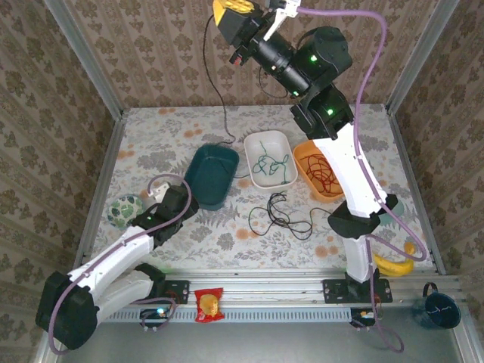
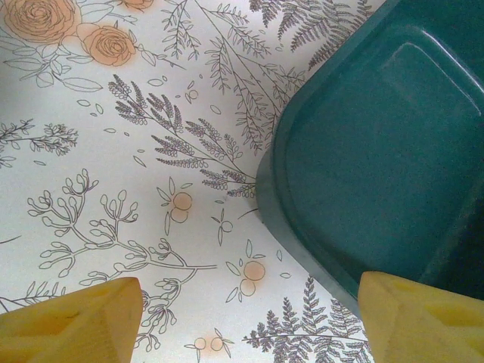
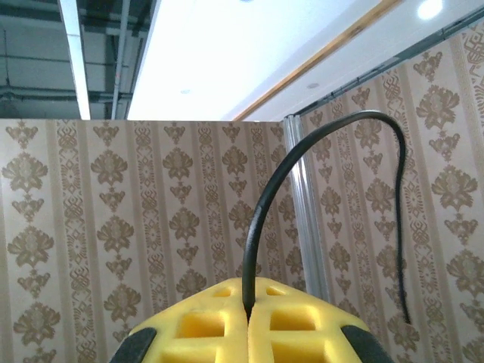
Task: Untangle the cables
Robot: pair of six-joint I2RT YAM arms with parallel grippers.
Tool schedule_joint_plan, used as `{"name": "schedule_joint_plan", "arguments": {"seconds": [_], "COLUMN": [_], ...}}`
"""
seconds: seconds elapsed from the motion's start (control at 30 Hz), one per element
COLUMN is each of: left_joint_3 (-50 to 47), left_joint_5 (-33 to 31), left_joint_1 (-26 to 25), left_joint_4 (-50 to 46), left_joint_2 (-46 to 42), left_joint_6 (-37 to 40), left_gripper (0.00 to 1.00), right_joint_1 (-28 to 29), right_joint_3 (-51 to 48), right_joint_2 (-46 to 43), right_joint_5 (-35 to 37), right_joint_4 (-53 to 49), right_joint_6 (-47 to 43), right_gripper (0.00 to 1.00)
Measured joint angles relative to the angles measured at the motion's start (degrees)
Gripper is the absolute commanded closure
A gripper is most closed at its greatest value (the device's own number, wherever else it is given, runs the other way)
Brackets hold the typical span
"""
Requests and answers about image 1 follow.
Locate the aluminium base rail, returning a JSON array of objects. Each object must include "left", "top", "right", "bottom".
[{"left": 149, "top": 268, "right": 465, "bottom": 303}]

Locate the red cable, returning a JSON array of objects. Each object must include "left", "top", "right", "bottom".
[{"left": 298, "top": 153, "right": 341, "bottom": 197}]

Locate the orange plastic bin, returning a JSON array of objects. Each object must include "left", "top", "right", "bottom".
[{"left": 293, "top": 141, "right": 346, "bottom": 203}]

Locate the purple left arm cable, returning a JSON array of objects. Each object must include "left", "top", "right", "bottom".
[{"left": 48, "top": 175, "right": 194, "bottom": 356}]

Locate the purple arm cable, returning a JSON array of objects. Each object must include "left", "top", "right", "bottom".
[
  {"left": 296, "top": 5, "right": 428, "bottom": 353},
  {"left": 48, "top": 175, "right": 194, "bottom": 356}
]

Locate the black controller board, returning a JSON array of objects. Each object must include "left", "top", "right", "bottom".
[
  {"left": 350, "top": 308, "right": 379, "bottom": 328},
  {"left": 139, "top": 308, "right": 171, "bottom": 328}
]

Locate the yellow banana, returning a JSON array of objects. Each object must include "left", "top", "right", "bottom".
[{"left": 372, "top": 241, "right": 417, "bottom": 278}]

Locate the aluminium frame post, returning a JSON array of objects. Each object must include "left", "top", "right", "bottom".
[{"left": 385, "top": 0, "right": 461, "bottom": 114}]

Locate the red snack packet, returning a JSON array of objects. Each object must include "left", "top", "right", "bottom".
[{"left": 194, "top": 287, "right": 225, "bottom": 323}]

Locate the white slotted cable tray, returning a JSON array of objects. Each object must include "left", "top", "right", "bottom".
[{"left": 101, "top": 306, "right": 355, "bottom": 324}]

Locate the aluminium table side rail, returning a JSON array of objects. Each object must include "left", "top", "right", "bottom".
[
  {"left": 71, "top": 113, "right": 128, "bottom": 273},
  {"left": 385, "top": 105, "right": 447, "bottom": 273}
]

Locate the white plastic bin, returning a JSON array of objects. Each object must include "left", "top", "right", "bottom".
[{"left": 244, "top": 130, "right": 298, "bottom": 189}]

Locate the dark green plastic bin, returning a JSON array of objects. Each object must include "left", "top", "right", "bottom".
[{"left": 184, "top": 145, "right": 240, "bottom": 211}]

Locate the thin black cable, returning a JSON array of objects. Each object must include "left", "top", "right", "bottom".
[{"left": 248, "top": 191, "right": 314, "bottom": 242}]

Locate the pale teal bowl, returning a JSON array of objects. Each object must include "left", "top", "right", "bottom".
[{"left": 377, "top": 196, "right": 405, "bottom": 228}]

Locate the leaf-patterned cup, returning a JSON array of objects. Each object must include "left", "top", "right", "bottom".
[{"left": 107, "top": 194, "right": 144, "bottom": 229}]

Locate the green cable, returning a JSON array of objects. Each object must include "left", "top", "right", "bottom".
[{"left": 252, "top": 141, "right": 291, "bottom": 186}]

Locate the dark blue mug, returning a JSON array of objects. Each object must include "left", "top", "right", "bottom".
[{"left": 421, "top": 281, "right": 462, "bottom": 329}]

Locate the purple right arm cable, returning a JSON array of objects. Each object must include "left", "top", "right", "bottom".
[{"left": 296, "top": 5, "right": 428, "bottom": 353}]

